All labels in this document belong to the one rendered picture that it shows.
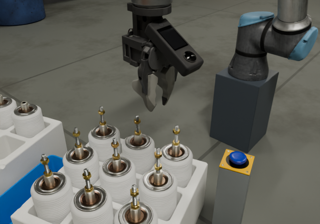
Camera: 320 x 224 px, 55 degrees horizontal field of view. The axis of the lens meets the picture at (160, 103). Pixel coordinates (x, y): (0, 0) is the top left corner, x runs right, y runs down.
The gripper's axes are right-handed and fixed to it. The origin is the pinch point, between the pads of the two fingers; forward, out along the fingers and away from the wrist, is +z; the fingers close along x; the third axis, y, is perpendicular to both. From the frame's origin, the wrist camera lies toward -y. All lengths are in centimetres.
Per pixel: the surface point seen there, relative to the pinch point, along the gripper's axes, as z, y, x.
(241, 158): 14.3, -13.5, -13.1
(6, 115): 25, 62, 15
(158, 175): 19.6, -0.2, 0.6
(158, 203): 25.2, -2.8, 3.2
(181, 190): 29.3, -1.3, -6.8
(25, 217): 29.3, 19.1, 27.1
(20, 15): 39, 249, -63
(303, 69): 47, 27, -152
